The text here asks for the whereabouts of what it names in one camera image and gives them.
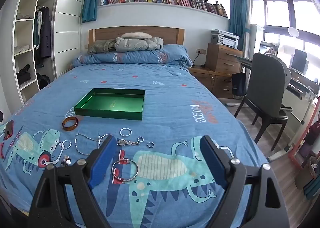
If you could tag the white desk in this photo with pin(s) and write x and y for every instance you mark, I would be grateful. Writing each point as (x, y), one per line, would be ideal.
(300, 87)

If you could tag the silver wristwatch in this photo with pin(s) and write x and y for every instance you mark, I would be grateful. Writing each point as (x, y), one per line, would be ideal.
(122, 142)

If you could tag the white printer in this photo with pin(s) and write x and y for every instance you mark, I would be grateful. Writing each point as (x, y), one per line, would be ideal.
(225, 39)

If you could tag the olive jacket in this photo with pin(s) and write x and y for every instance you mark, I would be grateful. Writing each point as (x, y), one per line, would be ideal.
(100, 46)

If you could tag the grey chair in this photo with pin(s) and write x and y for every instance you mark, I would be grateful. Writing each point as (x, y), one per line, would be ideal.
(265, 85)

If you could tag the grey down jacket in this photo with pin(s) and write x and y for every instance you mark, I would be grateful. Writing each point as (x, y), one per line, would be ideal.
(135, 44)

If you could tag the white wardrobe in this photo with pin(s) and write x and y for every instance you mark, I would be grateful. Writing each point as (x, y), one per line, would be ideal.
(67, 30)

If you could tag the blue printed bed sheet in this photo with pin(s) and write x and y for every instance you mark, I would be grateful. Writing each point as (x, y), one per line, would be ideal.
(175, 98)

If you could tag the brown translucent bangle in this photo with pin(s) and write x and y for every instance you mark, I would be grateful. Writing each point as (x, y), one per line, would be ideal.
(61, 144)

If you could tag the round white lamp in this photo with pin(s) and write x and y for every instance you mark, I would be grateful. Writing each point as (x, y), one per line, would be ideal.
(293, 33)

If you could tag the tall white appliance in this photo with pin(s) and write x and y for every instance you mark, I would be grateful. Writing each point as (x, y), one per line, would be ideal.
(256, 40)

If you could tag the dark hanging coat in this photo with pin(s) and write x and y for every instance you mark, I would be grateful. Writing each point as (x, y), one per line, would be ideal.
(45, 32)

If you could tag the folded blue quilt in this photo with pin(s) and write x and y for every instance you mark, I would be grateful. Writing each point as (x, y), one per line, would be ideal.
(140, 57)

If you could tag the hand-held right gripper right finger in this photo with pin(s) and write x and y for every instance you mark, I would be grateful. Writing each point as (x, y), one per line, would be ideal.
(212, 160)

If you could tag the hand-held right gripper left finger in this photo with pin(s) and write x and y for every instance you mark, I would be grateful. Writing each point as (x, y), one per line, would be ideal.
(103, 160)

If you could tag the wooden drawer cabinet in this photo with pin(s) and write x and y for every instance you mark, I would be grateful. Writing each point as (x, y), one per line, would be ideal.
(222, 57)

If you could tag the folded white clothes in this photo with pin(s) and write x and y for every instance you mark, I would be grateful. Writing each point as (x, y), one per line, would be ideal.
(21, 49)

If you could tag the green shallow box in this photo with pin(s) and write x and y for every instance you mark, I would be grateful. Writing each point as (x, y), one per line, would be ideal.
(110, 105)

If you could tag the wall outlet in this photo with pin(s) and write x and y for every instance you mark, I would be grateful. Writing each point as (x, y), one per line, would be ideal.
(200, 51)

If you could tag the dark tote bag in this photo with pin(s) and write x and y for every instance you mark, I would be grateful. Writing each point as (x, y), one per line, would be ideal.
(239, 84)

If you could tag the dark monitor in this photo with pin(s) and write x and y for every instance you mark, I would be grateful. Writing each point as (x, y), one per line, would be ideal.
(299, 60)

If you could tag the low wooden cabinet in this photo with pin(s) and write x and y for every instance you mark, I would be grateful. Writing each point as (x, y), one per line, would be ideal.
(215, 80)

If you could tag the amber bangle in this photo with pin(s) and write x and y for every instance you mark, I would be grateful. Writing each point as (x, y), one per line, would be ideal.
(63, 125)

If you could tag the beaded charm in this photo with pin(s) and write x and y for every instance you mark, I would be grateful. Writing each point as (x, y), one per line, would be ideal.
(66, 161)

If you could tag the silver bangle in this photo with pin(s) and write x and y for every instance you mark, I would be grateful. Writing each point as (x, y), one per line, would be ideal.
(125, 180)

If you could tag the green and white hanging jacket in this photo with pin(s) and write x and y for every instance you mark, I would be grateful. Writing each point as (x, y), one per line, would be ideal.
(37, 30)

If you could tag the red phone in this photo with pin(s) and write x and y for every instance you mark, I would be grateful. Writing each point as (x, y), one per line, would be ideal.
(8, 130)

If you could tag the black folded clothes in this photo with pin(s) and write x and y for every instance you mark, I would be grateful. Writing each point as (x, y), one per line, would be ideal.
(43, 80)

